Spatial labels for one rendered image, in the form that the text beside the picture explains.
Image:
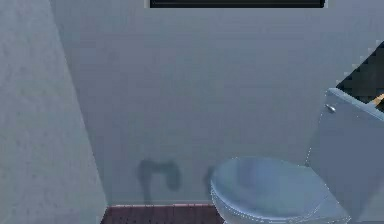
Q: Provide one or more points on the dark framed window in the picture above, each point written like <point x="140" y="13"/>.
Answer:
<point x="236" y="3"/>

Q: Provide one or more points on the white toilet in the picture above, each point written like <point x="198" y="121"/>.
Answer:
<point x="293" y="186"/>

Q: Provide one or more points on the small tan object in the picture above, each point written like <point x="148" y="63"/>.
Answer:
<point x="379" y="99"/>

